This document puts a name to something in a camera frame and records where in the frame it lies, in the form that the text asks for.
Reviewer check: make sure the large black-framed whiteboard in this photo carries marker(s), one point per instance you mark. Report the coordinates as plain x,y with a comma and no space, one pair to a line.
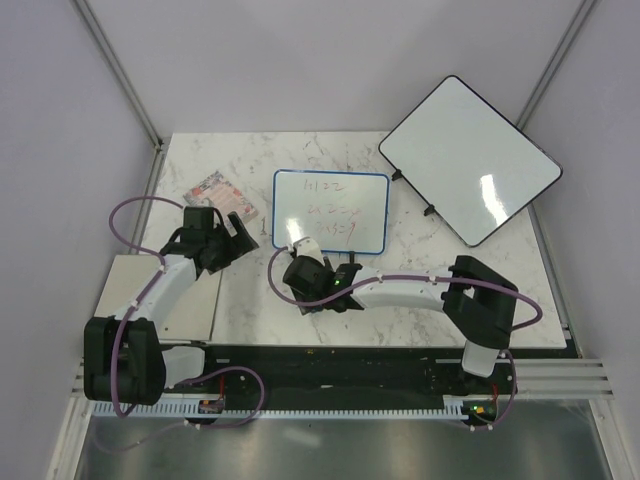
467,161

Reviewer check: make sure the left aluminium corner post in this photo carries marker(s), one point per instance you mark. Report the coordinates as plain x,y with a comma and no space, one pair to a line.
99,37

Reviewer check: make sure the colourful patterned packet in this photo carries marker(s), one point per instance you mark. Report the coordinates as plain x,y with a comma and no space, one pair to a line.
217,191

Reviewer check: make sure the white slotted cable duct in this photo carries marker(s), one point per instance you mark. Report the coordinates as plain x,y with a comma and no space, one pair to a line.
210,407

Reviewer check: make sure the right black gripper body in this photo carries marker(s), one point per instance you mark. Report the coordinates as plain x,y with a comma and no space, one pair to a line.
327,265

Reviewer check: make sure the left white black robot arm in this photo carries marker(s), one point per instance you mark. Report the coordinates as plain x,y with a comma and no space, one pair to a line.
124,363

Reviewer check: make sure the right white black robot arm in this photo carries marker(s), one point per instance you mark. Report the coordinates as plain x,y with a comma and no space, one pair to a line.
478,301

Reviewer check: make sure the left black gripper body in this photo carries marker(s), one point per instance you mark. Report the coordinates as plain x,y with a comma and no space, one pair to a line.
223,249

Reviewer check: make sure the small blue-framed whiteboard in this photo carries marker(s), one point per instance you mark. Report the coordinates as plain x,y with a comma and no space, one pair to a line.
341,211

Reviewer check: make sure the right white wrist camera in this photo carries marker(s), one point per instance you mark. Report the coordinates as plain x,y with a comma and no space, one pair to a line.
308,247

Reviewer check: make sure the grey metal plate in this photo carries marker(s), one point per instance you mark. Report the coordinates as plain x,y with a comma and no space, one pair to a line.
181,304

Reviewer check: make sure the aluminium slotted rail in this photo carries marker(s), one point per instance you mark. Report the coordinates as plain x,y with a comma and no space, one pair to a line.
539,375

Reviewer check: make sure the right aluminium corner post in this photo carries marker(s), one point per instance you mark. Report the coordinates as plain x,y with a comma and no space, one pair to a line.
580,18

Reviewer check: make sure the aluminium corner post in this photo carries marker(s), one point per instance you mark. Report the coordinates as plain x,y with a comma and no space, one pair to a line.
99,37
580,18

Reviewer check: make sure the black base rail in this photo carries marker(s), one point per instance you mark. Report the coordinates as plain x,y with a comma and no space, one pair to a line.
298,370

